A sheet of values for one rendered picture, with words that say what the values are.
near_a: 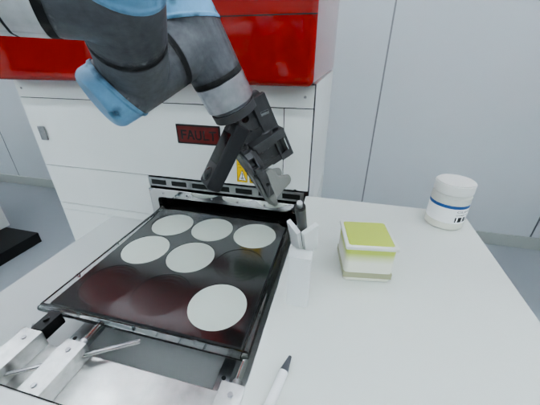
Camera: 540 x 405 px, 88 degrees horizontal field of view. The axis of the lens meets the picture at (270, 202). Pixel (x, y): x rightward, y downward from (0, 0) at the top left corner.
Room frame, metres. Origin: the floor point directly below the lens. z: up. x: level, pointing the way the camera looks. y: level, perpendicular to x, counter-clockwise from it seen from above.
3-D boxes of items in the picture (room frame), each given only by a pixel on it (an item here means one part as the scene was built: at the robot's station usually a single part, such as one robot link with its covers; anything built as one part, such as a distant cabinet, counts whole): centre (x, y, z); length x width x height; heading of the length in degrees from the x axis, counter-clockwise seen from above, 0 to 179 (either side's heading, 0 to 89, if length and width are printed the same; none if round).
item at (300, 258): (0.31, -0.04, 1.03); 0.06 x 0.04 x 0.13; 166
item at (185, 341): (0.30, 0.21, 0.90); 0.38 x 0.01 x 0.01; 76
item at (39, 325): (0.31, 0.35, 0.90); 0.04 x 0.02 x 0.03; 166
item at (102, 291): (0.47, 0.17, 0.90); 0.34 x 0.34 x 0.01; 76
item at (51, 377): (0.23, 0.29, 0.89); 0.08 x 0.03 x 0.03; 166
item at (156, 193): (0.68, 0.13, 0.89); 0.44 x 0.02 x 0.10; 76
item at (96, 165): (0.74, 0.30, 1.02); 0.81 x 0.03 x 0.40; 76
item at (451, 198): (0.50, -0.36, 1.01); 0.07 x 0.07 x 0.10
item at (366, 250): (0.36, -0.15, 1.00); 0.07 x 0.07 x 0.07; 85
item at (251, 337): (0.43, -0.01, 0.90); 0.37 x 0.01 x 0.01; 166
